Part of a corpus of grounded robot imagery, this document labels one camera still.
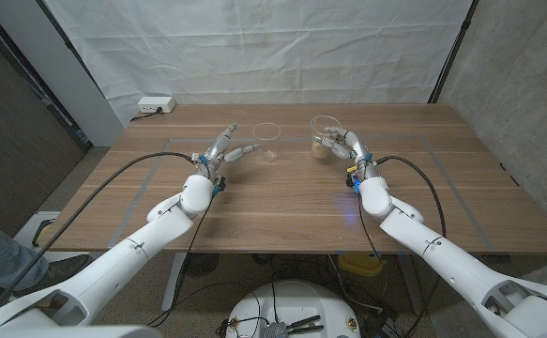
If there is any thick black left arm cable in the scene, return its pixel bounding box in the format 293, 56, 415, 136
0, 151, 194, 311

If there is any grey box on robot base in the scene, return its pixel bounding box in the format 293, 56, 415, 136
264, 321, 288, 338

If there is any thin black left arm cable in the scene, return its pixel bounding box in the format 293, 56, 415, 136
148, 192, 218, 328

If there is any white table leg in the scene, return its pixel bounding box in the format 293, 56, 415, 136
397, 253, 428, 316
160, 252, 189, 314

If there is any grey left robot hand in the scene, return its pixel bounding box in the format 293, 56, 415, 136
192, 122, 261, 182

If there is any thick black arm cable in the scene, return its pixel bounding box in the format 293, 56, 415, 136
0, 151, 194, 311
375, 154, 447, 338

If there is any black shoe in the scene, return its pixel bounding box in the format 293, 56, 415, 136
17, 253, 92, 295

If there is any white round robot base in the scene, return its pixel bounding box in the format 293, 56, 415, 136
225, 280, 362, 338

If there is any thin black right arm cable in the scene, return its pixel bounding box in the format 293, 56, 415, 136
357, 192, 389, 269

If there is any black power strip cord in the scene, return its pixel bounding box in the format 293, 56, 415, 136
129, 108, 164, 123

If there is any brown sugar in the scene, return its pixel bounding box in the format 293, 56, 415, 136
311, 140, 333, 160

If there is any black backdrop stand pole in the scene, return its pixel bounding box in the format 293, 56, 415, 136
36, 0, 103, 93
427, 0, 480, 104

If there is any yellow object under table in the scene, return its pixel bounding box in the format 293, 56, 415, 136
337, 252, 387, 277

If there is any white power strip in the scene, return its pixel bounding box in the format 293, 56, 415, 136
137, 96, 176, 115

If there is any person leg and shoe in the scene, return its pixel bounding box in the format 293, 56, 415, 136
8, 210, 91, 316

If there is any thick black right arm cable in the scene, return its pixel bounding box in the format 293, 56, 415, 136
375, 154, 447, 338

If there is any black tool on robot base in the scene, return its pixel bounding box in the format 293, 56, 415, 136
286, 315, 325, 335

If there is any clear plastic cup green print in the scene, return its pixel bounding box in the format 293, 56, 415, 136
310, 115, 342, 161

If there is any black round floor fan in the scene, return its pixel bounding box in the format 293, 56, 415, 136
183, 252, 220, 278

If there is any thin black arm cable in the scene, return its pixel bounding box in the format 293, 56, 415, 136
148, 192, 218, 328
357, 192, 389, 269

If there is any white backdrop sheet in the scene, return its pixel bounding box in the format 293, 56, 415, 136
42, 0, 474, 126

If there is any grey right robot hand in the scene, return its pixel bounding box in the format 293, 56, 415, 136
313, 125, 380, 182

